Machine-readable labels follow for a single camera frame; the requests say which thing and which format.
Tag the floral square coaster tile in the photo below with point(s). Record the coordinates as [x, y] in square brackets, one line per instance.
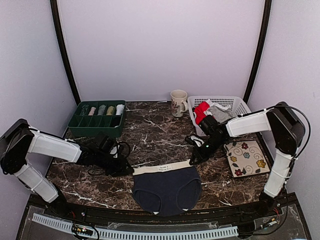
[245, 158]

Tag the white slotted cable duct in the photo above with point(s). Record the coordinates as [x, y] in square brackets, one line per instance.
[126, 231]

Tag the white plastic basket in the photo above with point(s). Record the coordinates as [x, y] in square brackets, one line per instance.
[238, 106]

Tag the olive rolled cloth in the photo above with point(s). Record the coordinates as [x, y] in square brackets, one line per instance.
[110, 110]

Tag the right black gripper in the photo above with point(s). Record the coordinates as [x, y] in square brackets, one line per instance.
[201, 157]

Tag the white rolled cloth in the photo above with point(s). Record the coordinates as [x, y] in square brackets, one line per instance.
[119, 109]

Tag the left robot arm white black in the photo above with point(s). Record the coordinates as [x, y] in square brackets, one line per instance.
[21, 139]

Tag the green divided organizer tray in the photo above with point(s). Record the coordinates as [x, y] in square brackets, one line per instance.
[91, 126]

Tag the pink rolled cloth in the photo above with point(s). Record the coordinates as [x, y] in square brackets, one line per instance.
[92, 111]

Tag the navy underwear cream waistband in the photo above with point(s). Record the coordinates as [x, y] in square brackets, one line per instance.
[167, 190]

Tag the patterned dark rolled cloth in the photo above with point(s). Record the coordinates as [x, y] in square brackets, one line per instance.
[83, 110]

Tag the cream floral mug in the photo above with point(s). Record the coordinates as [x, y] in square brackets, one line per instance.
[179, 103]

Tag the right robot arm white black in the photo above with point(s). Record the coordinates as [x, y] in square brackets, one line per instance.
[281, 120]

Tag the black frame post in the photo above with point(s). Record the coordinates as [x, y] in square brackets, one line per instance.
[63, 50]
[259, 50]

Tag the grey underwear in basket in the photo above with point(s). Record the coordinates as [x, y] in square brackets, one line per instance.
[219, 112]

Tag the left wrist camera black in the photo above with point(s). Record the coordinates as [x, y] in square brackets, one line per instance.
[121, 149]

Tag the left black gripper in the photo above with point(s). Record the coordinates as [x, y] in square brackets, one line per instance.
[120, 169]

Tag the left black frame post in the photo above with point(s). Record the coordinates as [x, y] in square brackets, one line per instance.
[63, 50]

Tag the red underwear in basket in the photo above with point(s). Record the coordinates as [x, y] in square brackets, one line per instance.
[201, 111]

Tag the small green circuit board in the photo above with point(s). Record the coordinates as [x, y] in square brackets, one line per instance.
[82, 231]

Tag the right black frame post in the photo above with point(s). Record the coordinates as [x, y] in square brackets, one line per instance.
[259, 50]

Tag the grey-green rolled cloth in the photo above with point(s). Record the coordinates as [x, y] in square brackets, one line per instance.
[101, 110]

